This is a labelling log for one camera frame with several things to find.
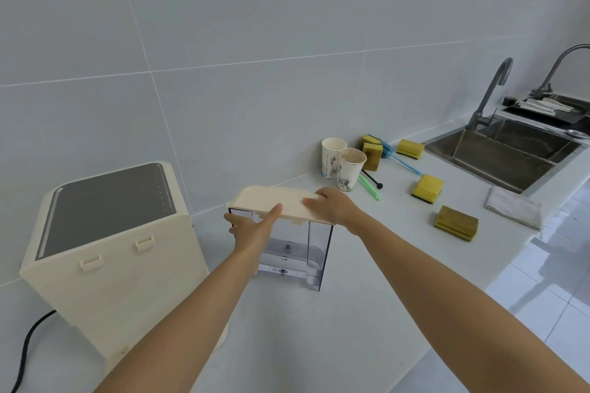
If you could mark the person's left hand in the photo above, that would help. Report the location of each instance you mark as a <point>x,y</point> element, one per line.
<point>251,236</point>

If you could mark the person's right hand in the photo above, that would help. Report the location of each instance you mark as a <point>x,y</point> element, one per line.
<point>336,211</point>

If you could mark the person's left thumb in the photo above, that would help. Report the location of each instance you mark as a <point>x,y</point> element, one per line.
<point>272,217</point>

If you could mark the person's right thumb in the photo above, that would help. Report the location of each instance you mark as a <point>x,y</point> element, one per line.
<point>313,206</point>

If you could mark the cream tank lid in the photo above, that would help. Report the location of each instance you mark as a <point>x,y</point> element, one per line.
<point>272,199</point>

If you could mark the clear water tank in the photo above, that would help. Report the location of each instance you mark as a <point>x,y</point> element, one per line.
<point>299,254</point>

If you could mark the person's right forearm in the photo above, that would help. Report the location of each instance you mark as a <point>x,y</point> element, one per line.
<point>451,310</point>

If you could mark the person's left forearm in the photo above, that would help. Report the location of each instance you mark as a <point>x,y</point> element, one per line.
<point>184,333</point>

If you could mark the stained printed paper cup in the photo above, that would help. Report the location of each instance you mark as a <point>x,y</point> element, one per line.
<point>350,174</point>

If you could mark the white printed paper cup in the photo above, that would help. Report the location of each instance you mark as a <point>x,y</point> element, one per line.
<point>331,160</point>

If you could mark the green stick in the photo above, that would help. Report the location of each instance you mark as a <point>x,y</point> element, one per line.
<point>369,187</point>

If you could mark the black stick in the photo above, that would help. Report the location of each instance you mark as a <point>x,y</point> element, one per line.
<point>372,179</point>

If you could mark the upright olive sponge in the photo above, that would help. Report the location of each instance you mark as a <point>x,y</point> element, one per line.
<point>372,157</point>

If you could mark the yellow sponge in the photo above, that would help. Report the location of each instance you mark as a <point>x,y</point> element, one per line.
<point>410,148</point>
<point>428,186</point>

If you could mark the flat olive sponge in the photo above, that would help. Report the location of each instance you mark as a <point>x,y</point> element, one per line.
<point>456,221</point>

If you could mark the cream water dispenser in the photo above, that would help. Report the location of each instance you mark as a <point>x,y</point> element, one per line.
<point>115,277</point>

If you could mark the steel sink basin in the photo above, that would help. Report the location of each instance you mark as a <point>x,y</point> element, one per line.
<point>498,155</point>

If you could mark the white folded cloth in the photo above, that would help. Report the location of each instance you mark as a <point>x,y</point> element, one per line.
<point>514,206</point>

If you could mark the grey curved faucet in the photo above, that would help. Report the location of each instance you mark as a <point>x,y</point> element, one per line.
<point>488,88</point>
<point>555,65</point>

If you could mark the white utensils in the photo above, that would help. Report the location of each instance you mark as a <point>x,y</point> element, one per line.
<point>544,105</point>

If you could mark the black sink basin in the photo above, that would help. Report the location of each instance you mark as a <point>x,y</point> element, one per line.
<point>553,117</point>

